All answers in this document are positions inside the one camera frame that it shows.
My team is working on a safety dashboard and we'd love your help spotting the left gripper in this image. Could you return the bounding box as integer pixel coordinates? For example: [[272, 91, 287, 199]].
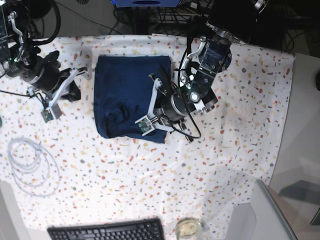
[[134, 73, 196, 143]]

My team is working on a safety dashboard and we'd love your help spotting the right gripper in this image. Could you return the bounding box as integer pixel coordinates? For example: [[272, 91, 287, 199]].
[[7, 49, 89, 123]]

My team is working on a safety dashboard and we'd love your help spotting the blue t-shirt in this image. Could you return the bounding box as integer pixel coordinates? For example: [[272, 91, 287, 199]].
[[93, 55, 172, 144]]

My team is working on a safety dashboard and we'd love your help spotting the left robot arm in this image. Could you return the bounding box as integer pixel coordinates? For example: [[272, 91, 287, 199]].
[[135, 0, 268, 142]]

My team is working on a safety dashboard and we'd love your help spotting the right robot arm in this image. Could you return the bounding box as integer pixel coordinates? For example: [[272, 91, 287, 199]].
[[0, 0, 88, 122]]

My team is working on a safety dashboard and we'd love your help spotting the terrazzo patterned tablecloth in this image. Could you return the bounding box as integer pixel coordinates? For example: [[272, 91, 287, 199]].
[[0, 44, 295, 240]]

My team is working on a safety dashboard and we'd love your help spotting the black keyboard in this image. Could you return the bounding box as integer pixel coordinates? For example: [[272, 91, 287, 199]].
[[47, 218, 165, 240]]

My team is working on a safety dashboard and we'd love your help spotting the glass jar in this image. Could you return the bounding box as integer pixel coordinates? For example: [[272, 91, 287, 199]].
[[175, 217, 203, 240]]

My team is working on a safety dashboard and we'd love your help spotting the blue box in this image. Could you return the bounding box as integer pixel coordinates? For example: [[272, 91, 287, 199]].
[[111, 0, 188, 8]]

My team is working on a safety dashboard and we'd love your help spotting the coiled white cable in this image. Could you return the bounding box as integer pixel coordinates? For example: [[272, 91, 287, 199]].
[[6, 137, 61, 198]]

